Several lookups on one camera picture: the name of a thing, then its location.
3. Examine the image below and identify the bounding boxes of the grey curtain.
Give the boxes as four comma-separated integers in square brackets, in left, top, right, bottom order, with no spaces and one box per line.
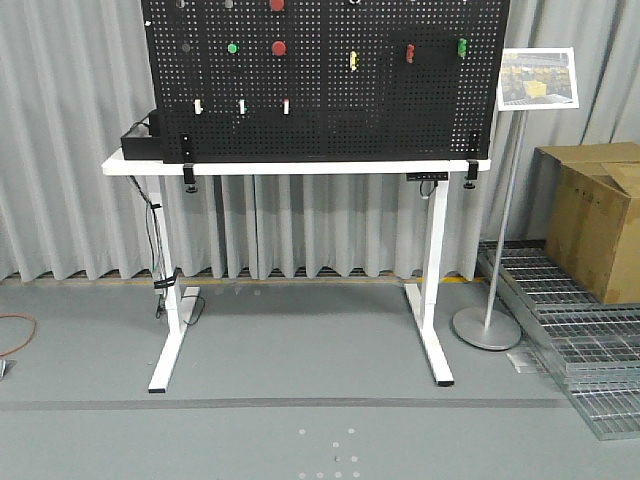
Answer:
[1,1,639,281]

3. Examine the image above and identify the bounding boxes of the black box on desk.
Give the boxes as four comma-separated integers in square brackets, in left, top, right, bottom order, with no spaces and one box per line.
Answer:
[120,109,162,161]

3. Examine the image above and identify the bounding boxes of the desk height control panel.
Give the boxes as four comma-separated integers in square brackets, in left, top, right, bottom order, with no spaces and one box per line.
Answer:
[406,172,449,182]

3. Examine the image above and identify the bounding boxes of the green toggle switch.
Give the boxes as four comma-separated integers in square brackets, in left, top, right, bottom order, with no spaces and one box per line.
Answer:
[457,38,468,59]

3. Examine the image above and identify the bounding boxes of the black table clamp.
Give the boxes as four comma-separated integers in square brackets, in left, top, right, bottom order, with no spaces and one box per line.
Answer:
[180,133,198,194]
[463,130,481,190]

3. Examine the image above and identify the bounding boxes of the sign stand with picture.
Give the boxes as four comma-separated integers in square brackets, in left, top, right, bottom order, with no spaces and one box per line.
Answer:
[452,47,579,351]

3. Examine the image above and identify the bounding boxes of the metal floor grating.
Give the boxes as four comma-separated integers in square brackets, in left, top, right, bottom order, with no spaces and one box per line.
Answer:
[478,241,639,440]

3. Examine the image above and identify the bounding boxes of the red toggle switch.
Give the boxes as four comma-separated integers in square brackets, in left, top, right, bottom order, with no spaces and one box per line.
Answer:
[406,44,415,64]

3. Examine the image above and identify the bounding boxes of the black desk cables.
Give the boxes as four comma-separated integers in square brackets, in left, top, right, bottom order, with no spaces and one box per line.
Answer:
[127,175,207,327]

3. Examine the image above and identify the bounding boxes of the black perforated pegboard panel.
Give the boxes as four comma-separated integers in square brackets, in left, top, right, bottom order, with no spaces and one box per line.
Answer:
[141,0,510,163]

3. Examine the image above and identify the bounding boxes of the orange cable on floor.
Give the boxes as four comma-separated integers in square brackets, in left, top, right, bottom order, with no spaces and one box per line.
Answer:
[0,313,38,358]

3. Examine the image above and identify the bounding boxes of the right black table clamp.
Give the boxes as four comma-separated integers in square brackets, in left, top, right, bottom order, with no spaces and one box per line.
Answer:
[463,130,481,190]

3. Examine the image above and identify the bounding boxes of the left black table clamp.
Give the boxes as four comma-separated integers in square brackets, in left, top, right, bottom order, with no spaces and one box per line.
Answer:
[180,133,198,194]

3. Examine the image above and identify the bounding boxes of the brown cardboard box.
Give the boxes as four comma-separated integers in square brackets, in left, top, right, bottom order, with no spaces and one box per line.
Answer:
[537,142,639,304]

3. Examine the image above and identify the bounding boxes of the white standing desk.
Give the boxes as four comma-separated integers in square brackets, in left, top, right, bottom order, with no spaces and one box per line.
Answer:
[101,149,491,393]

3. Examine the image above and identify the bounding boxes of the lower red mushroom button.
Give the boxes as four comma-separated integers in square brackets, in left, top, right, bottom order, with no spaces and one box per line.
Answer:
[271,40,287,57]

